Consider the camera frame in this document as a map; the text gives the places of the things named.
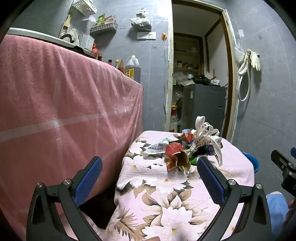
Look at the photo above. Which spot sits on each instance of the blue plastic basin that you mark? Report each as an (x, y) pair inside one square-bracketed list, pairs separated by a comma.
[(254, 162)]

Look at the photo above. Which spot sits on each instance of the white plastic basket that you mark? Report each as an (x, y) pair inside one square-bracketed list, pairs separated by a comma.
[(84, 7)]

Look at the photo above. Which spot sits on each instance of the green snack packet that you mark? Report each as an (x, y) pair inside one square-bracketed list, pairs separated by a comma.
[(193, 160)]

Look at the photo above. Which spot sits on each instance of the red ice cream cone wrapper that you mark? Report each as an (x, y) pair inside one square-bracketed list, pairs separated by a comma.
[(174, 150)]

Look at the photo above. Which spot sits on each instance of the grey refrigerator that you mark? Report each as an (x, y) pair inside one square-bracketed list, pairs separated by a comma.
[(203, 106)]

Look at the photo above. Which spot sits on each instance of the wooden shelf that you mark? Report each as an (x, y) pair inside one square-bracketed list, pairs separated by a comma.
[(186, 55)]

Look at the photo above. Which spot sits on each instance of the crumpled printed paper wrapper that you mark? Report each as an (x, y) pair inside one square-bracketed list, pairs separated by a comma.
[(155, 148)]

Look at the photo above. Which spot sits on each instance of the cream rubber gloves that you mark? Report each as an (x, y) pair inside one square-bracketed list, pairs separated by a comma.
[(255, 60)]

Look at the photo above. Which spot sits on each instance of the colourful foil wrapper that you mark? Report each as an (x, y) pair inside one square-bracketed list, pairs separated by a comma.
[(188, 135)]

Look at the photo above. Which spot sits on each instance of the metal box grater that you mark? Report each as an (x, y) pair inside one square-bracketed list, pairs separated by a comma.
[(86, 41)]

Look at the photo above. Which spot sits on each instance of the orange wall hook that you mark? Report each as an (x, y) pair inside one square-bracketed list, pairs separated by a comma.
[(164, 36)]

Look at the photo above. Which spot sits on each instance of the white container red label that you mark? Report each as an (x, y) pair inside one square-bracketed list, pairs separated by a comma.
[(174, 120)]

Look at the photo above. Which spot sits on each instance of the black wok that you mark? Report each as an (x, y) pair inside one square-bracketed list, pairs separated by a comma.
[(200, 80)]

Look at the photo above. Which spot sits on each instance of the brown paper carton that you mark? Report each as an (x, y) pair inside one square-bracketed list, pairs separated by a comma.
[(121, 66)]

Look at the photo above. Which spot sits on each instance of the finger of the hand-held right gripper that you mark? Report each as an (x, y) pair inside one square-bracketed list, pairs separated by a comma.
[(293, 153), (278, 158)]

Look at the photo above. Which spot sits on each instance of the plastic bag on wall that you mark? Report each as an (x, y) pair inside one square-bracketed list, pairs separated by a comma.
[(141, 22)]

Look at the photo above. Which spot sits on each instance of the grey wall rack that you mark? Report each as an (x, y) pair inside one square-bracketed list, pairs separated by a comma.
[(104, 29)]

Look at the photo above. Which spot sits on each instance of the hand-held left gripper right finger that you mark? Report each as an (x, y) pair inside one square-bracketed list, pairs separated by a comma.
[(211, 183)]

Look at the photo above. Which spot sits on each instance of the beige plastic bag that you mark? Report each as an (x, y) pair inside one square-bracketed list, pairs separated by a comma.
[(72, 34)]

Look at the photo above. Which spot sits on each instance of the red plastic bag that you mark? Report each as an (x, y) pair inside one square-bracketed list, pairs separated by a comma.
[(94, 49)]

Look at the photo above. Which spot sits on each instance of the person's right hand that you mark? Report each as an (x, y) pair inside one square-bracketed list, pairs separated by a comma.
[(291, 213)]

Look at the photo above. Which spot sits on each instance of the dark sauce bottle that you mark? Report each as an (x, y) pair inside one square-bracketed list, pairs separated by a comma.
[(100, 57)]

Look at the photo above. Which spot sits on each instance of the grey wall socket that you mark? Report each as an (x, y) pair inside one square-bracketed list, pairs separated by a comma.
[(146, 36)]

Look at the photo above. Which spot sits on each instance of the wooden door frame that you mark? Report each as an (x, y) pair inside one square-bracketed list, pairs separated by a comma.
[(170, 69)]

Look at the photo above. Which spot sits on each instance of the green seasoning packet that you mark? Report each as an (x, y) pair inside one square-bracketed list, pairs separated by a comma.
[(100, 20)]

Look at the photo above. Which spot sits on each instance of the white printed ribbon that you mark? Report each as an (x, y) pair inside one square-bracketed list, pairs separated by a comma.
[(203, 136)]

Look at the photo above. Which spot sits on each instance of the cooking oil bottle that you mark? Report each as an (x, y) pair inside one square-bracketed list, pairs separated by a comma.
[(132, 69)]

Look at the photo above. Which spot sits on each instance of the pink floral tablecloth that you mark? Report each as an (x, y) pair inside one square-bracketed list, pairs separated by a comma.
[(150, 185)]

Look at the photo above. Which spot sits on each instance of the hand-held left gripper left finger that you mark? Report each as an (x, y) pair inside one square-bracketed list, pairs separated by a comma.
[(89, 178)]

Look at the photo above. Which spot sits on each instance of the pink towel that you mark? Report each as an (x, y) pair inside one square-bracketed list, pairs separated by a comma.
[(57, 104)]

